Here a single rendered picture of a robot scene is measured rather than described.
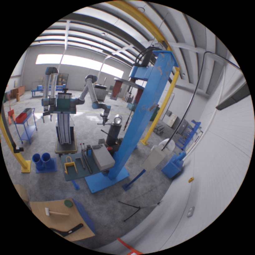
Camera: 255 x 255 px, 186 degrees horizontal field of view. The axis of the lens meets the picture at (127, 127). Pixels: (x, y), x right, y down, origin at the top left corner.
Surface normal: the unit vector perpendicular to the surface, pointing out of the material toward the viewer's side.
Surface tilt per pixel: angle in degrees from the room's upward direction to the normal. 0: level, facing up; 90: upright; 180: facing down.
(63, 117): 90
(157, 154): 90
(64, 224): 0
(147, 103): 90
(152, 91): 90
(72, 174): 0
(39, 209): 0
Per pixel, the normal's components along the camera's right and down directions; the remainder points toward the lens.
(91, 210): 0.35, -0.83
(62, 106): 0.52, 0.55
